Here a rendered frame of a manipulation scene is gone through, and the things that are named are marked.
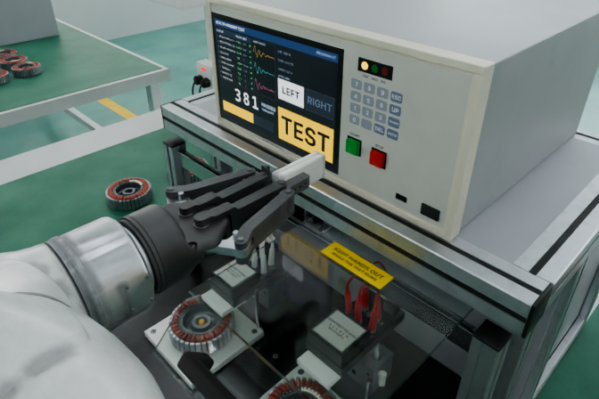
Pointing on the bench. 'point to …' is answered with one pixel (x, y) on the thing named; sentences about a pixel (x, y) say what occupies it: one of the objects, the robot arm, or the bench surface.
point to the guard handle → (196, 370)
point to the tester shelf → (462, 280)
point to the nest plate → (157, 331)
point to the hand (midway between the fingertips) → (299, 175)
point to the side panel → (565, 322)
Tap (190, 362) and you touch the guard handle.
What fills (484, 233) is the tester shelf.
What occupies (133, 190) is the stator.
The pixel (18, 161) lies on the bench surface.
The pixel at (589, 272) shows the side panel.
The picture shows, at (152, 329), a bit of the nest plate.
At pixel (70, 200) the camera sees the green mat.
